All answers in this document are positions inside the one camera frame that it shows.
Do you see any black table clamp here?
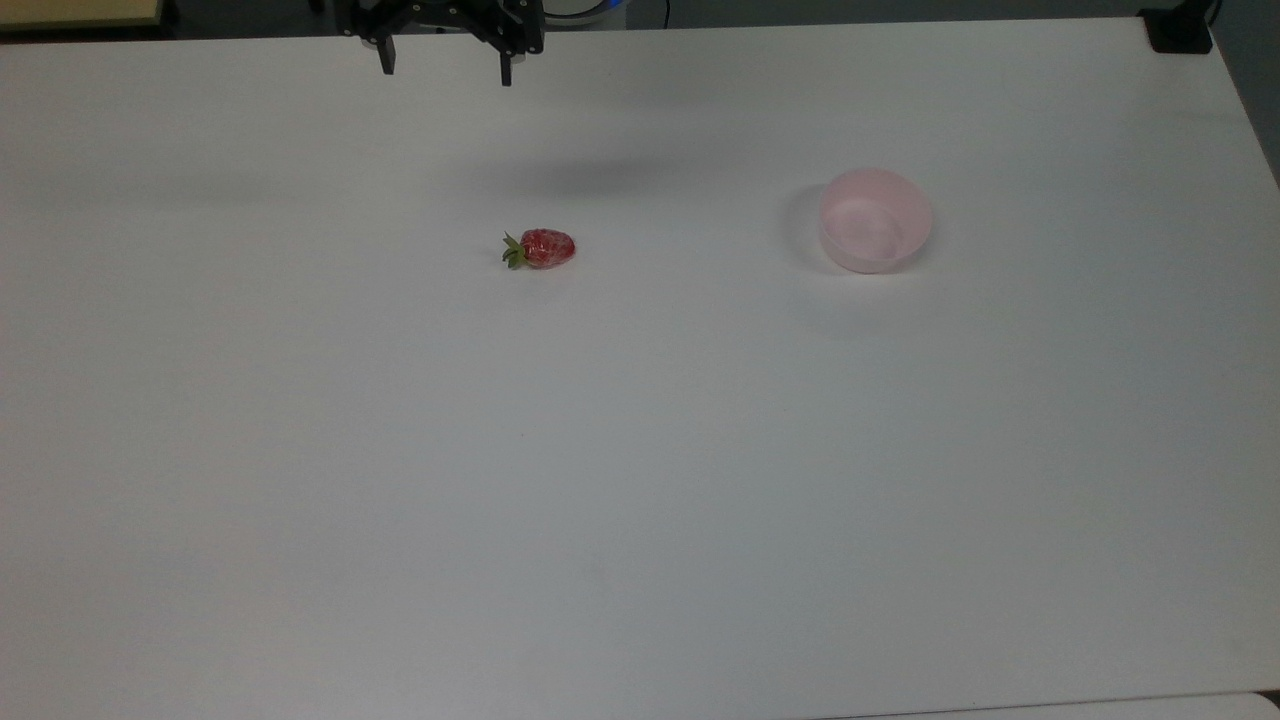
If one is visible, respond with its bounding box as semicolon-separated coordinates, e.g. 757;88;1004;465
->
1138;0;1223;55

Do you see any red strawberry with green leaves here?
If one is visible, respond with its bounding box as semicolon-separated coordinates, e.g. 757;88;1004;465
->
501;228;578;271

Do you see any pink plastic bowl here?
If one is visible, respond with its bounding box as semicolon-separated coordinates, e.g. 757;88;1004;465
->
818;167;935;275

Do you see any beige wooden board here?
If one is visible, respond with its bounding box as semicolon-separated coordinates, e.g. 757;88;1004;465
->
0;0;166;30

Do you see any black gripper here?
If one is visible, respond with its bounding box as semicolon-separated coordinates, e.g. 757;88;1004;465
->
335;0;547;88

